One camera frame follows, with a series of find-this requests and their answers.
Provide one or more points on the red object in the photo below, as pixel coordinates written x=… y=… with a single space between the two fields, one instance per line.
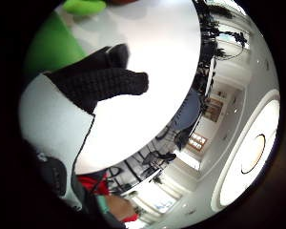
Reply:
x=122 y=1

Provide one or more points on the green soft toy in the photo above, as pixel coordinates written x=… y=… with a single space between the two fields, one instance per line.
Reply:
x=84 y=7

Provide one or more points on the green flat sheet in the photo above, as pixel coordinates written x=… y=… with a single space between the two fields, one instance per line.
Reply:
x=52 y=47

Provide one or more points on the grey round chair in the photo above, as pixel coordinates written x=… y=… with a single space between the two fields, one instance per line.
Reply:
x=189 y=111

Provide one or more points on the black office chair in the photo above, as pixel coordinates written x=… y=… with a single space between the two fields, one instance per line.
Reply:
x=182 y=138
x=160 y=156

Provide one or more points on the bright window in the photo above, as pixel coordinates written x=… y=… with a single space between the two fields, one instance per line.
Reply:
x=155 y=195

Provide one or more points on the the person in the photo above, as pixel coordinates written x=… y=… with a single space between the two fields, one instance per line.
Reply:
x=117 y=206

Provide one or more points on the round white ceiling lamp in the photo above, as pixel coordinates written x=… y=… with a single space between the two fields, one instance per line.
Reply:
x=251 y=152

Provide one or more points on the black camera stands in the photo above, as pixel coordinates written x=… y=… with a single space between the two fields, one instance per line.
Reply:
x=208 y=35

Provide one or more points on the lit wall shelf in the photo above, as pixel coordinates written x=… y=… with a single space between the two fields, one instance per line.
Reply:
x=197 y=141

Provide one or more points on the brown framed wall picture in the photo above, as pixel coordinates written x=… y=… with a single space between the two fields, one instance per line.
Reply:
x=214 y=109

